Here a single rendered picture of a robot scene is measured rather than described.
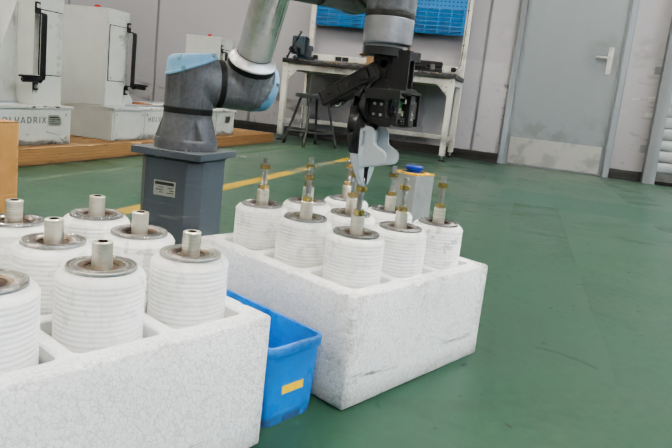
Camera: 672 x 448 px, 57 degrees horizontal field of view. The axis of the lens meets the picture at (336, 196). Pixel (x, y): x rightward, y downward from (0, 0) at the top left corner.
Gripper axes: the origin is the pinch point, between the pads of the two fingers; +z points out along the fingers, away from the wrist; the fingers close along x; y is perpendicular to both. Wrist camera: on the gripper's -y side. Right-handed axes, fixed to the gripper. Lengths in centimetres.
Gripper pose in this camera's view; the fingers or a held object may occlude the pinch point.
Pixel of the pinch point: (359, 175)
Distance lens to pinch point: 98.5
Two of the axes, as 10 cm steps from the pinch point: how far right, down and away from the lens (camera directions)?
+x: 5.5, -0.7, 8.3
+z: -1.1, 9.8, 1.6
